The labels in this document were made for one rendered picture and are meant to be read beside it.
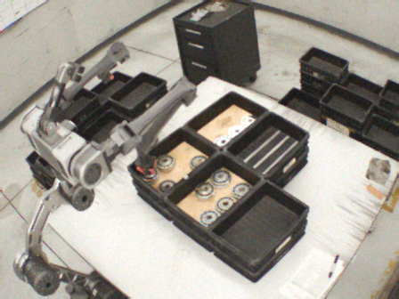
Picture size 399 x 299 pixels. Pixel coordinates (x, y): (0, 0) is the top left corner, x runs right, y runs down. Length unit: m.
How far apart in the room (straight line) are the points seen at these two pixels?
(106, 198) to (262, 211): 0.91
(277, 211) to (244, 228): 0.18
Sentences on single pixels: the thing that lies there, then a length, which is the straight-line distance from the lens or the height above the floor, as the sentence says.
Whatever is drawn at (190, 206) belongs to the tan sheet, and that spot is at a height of 0.83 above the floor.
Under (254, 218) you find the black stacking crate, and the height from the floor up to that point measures 0.83.
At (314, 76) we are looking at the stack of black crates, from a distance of 3.54.
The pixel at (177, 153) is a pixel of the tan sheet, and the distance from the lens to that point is 2.45.
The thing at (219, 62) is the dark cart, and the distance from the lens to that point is 3.64.
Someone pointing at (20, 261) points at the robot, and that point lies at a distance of 2.12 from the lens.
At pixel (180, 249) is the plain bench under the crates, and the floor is 0.70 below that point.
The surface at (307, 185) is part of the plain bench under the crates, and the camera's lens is 2.41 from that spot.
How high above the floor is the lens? 2.54
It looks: 44 degrees down
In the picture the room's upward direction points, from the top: 11 degrees counter-clockwise
